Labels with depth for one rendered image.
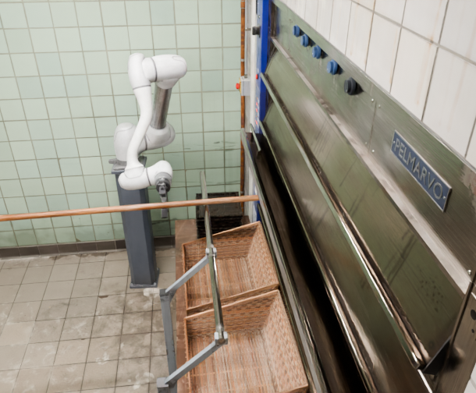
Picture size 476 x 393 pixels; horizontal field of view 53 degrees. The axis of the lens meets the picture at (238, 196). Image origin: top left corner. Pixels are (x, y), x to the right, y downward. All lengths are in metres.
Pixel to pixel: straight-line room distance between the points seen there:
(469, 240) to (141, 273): 2.95
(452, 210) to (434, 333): 0.23
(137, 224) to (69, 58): 1.18
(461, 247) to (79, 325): 2.94
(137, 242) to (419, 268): 2.62
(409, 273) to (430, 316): 0.11
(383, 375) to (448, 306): 0.35
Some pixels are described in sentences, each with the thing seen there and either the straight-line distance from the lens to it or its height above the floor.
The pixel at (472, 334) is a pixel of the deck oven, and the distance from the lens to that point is 0.88.
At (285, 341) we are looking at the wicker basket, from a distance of 2.23.
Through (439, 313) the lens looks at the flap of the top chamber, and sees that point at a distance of 0.97.
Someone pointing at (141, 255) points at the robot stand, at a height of 0.31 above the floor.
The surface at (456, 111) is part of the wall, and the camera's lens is 0.86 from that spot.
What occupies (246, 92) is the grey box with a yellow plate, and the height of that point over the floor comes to 1.43.
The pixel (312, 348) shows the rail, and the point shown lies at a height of 1.44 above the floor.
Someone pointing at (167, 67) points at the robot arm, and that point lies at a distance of 2.64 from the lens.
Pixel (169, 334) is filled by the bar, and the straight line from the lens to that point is 2.38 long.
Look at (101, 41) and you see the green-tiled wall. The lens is 3.35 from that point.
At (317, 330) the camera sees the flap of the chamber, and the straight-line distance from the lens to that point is 1.43.
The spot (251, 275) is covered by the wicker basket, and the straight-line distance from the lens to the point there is 2.81.
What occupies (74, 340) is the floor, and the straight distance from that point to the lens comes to 3.44.
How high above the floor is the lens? 2.45
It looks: 32 degrees down
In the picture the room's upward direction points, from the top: straight up
